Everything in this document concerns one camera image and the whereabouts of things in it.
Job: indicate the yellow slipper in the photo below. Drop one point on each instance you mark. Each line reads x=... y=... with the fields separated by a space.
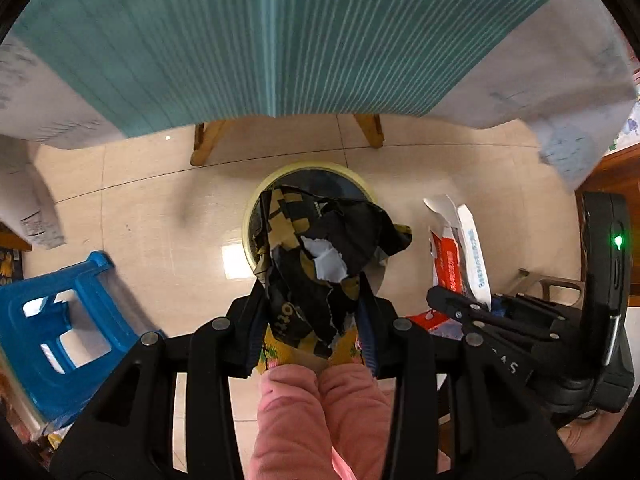
x=345 y=352
x=272 y=355

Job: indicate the leaf print tablecloth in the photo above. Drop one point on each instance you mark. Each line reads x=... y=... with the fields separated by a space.
x=320 y=35

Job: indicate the dark blue waste bin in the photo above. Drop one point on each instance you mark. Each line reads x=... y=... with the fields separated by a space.
x=320 y=180

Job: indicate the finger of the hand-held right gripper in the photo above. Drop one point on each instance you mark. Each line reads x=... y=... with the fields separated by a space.
x=460 y=312
x=535 y=317

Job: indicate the black gold wrapper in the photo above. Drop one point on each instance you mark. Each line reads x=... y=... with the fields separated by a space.
x=310 y=240

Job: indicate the grey plastic stool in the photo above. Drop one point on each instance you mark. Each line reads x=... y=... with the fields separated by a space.
x=545 y=280

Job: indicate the wall poster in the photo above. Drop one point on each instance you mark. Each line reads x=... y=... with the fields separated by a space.
x=630 y=130

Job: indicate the red white packet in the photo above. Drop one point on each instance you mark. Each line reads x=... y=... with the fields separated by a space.
x=450 y=260

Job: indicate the person's right hand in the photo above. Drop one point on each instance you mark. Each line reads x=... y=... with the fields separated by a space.
x=585 y=440

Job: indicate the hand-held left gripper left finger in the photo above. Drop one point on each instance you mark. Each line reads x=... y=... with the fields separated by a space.
x=255 y=332

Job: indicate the blue plastic stool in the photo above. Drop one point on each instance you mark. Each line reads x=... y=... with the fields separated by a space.
x=12 y=310

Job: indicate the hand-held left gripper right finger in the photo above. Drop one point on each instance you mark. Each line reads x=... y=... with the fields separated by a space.
x=367 y=342

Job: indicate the wooden table leg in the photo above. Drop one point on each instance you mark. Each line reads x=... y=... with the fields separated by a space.
x=370 y=132
x=205 y=145

